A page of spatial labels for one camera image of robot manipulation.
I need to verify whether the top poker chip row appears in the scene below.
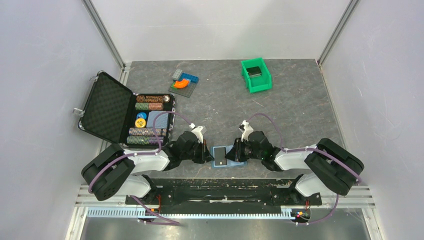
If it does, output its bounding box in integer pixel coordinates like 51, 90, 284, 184
136, 95, 165, 103

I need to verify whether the black poker chip case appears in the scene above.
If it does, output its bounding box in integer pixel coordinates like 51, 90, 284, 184
78, 70, 175, 149

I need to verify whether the bottom poker chip row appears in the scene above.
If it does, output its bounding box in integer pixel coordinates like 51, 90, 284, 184
126, 136, 165, 146

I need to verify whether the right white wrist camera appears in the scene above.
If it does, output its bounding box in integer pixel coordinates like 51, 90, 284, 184
238, 120, 254, 142

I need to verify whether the grey lego baseplate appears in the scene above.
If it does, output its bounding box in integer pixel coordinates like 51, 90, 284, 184
168, 82, 198, 98

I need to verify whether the blue lego brick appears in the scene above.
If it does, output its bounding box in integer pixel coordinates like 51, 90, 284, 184
178, 72, 199, 84

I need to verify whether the white dealer button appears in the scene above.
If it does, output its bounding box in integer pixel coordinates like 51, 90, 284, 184
163, 95, 171, 103

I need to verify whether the poker chip row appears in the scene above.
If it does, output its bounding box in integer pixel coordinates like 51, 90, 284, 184
136, 95, 165, 103
135, 102, 164, 111
126, 136, 165, 146
128, 127, 167, 137

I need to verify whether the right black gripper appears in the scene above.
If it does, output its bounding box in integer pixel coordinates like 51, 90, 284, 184
224, 137, 264, 162

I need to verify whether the black object in bin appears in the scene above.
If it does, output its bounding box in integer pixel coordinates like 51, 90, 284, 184
246, 66, 262, 78

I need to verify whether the blue playing card deck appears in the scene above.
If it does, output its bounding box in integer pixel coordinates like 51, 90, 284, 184
146, 110, 169, 129

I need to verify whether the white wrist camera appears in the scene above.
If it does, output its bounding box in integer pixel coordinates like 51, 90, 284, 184
238, 120, 254, 142
189, 123, 206, 144

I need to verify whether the blue poker chip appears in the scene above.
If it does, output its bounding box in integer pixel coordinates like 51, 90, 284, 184
136, 112, 148, 120

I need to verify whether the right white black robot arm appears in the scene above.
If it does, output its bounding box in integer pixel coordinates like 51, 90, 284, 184
225, 131, 365, 204

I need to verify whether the yellow poker chip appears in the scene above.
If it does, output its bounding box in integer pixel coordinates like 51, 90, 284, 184
134, 118, 147, 128

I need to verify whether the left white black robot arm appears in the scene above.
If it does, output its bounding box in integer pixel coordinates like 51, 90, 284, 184
81, 131, 214, 204

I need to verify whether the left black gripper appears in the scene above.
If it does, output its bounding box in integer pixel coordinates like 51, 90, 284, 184
181, 139, 215, 164

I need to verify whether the right aluminium corner post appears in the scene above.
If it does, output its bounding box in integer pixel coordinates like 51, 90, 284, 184
316, 0, 360, 68

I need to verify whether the white toothed cable strip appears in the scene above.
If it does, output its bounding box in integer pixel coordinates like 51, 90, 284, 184
86, 206, 295, 220

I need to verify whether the left aluminium corner post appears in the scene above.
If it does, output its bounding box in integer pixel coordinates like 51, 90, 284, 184
82, 0, 126, 70

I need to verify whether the green plastic bin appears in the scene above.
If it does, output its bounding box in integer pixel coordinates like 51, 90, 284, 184
240, 57, 273, 94

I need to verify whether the aluminium corner post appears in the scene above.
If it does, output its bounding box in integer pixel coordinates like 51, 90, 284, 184
316, 0, 360, 68
82, 0, 126, 70

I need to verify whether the grey lego brick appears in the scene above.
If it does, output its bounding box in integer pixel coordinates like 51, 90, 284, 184
171, 69, 183, 81

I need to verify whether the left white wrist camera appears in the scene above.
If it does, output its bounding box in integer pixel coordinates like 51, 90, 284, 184
189, 123, 206, 144

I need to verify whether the orange curved lego piece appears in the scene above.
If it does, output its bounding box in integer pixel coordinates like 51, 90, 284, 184
171, 78, 191, 89

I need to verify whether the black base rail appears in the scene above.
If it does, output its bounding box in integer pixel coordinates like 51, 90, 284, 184
139, 178, 322, 215

